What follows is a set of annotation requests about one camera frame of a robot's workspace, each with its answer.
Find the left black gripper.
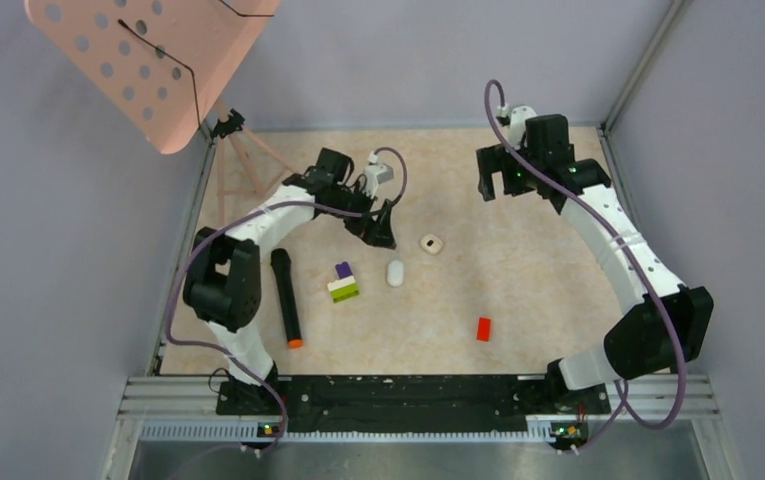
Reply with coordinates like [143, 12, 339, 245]
[324, 181, 395, 249]

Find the white earbud case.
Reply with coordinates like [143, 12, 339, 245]
[386, 259, 405, 288]

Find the beige earbud case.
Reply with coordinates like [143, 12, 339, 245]
[419, 234, 444, 255]

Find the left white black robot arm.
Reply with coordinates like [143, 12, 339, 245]
[181, 148, 400, 414]

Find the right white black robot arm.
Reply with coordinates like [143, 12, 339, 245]
[476, 106, 714, 412]

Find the purple white green block stack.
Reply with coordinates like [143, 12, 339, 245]
[327, 261, 360, 303]

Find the black marker orange cap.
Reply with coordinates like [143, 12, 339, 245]
[271, 248, 303, 349]

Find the red toy brick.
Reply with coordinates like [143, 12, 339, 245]
[476, 317, 492, 342]

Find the pink perforated music stand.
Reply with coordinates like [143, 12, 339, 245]
[24, 0, 304, 227]

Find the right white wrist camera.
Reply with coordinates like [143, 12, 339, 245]
[495, 104, 537, 149]

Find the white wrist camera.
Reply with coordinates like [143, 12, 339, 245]
[361, 152, 394, 198]
[495, 104, 537, 149]

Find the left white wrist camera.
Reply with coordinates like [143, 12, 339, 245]
[361, 152, 394, 198]

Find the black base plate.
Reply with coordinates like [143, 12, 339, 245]
[216, 374, 611, 434]

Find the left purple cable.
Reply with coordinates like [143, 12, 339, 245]
[163, 146, 408, 458]

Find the purple cable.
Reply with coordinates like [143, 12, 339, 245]
[483, 79, 689, 456]
[163, 146, 408, 458]

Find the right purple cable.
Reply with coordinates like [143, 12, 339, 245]
[483, 79, 689, 456]

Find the aluminium frame rail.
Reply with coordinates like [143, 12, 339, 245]
[100, 374, 744, 480]

